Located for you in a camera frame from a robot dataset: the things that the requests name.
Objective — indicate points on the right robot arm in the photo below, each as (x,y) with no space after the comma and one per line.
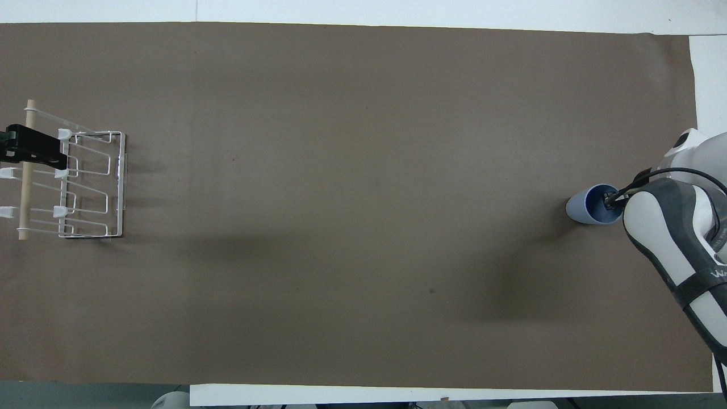
(670,238)

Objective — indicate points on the blue cup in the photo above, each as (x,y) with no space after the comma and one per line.
(577,208)

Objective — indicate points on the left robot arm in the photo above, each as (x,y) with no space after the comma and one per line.
(171,401)

